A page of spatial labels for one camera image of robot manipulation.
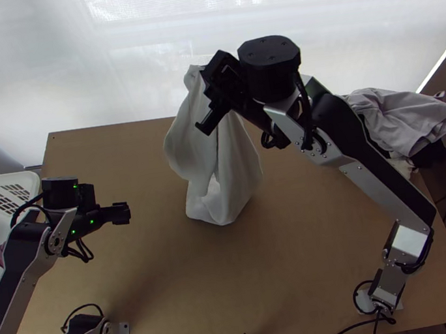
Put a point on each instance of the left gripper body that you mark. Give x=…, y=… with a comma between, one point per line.
x=116, y=214

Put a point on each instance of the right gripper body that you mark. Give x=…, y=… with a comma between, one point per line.
x=223, y=95

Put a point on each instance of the white t-shirt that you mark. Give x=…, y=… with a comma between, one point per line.
x=207, y=169

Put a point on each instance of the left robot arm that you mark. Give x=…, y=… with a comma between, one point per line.
x=14, y=264

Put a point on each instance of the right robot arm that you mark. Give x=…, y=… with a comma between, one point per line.
x=370, y=164

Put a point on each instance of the heap of clothes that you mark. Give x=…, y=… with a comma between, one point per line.
x=401, y=118

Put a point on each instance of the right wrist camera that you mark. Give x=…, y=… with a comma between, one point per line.
x=224, y=64

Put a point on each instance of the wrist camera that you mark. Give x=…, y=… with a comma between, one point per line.
x=224, y=64
x=87, y=195

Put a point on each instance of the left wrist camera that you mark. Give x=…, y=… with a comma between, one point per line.
x=87, y=195

